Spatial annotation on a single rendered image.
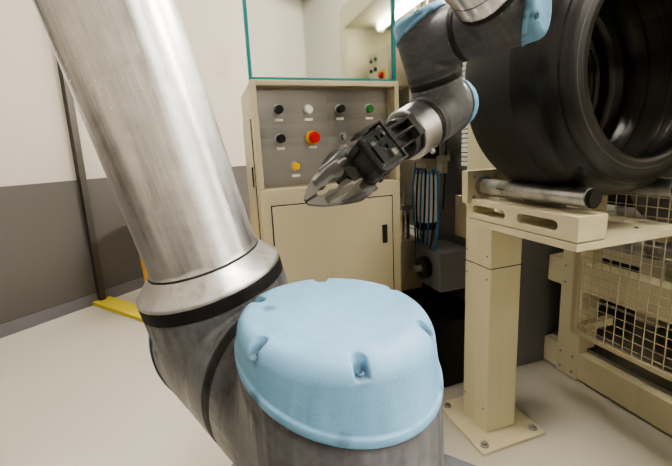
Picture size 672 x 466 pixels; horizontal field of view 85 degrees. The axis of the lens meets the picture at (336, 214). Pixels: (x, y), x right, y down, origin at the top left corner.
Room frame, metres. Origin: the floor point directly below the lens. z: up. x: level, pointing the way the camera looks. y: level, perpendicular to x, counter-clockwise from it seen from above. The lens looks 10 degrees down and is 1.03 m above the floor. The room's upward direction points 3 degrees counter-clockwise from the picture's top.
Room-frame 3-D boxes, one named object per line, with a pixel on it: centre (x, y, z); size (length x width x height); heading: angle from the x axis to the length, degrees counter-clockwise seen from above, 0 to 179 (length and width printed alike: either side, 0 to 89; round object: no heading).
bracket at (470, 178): (1.16, -0.58, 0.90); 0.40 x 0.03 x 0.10; 108
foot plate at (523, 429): (1.23, -0.54, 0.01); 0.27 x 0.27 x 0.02; 18
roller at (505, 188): (0.94, -0.50, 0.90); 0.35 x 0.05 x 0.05; 18
